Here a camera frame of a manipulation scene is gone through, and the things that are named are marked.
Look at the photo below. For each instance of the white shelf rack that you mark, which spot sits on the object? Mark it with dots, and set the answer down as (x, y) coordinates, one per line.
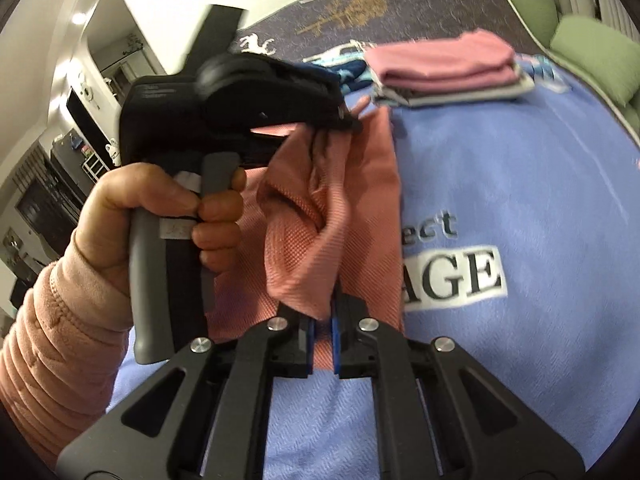
(95, 167)

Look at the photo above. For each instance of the person's left forearm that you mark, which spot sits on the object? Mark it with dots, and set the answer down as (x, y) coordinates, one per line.
(50, 350)

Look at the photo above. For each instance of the dark deer-print bedspread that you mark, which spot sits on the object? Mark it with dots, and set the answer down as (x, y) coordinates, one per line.
(400, 15)

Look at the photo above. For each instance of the folded grey cloth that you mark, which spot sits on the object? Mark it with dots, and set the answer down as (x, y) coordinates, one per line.
(475, 95)

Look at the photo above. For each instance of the salmon knit cloth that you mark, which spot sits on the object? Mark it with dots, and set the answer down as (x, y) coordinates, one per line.
(350, 210)

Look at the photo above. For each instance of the folded pink cloth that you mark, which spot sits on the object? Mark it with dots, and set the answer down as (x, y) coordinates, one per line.
(445, 57)

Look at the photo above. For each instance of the person's left hand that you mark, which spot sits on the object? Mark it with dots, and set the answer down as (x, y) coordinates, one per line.
(110, 230)

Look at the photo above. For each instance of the dark cabinet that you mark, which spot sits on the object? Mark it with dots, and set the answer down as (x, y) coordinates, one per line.
(67, 160)

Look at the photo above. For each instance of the navy star-patterned garment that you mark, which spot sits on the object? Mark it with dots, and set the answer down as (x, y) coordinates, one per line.
(352, 72)

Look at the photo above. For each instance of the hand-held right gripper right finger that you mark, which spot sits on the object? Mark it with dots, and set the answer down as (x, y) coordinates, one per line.
(337, 345)

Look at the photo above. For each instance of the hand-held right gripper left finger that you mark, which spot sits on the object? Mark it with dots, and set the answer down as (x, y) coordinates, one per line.
(310, 347)

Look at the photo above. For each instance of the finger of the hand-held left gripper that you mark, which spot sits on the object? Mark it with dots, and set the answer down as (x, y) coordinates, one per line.
(255, 150)
(310, 100)

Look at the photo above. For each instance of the printed blue blanket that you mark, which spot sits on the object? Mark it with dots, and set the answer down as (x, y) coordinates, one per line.
(525, 185)

